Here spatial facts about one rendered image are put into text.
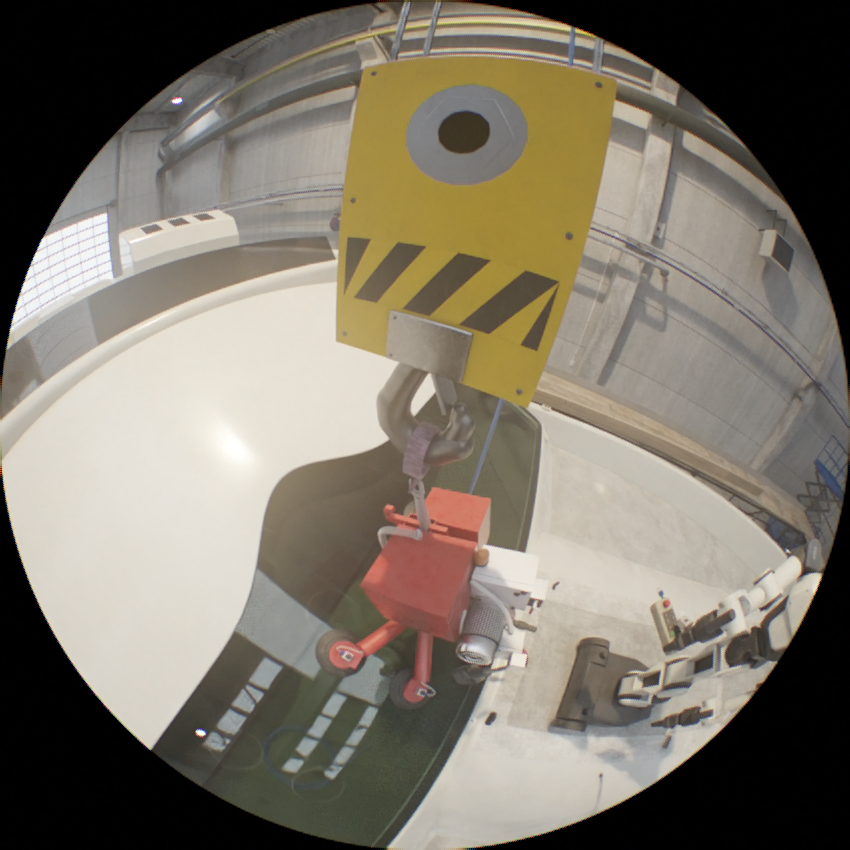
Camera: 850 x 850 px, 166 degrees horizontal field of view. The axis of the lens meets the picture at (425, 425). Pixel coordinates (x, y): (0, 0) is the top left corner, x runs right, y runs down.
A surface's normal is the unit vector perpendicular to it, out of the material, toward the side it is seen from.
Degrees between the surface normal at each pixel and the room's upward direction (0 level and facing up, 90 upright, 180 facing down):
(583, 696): 0
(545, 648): 0
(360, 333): 90
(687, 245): 90
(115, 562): 21
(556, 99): 90
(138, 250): 61
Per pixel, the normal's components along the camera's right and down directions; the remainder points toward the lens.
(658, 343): -0.40, 0.54
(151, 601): 0.44, -0.57
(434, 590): -0.17, -0.84
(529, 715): 0.14, -0.76
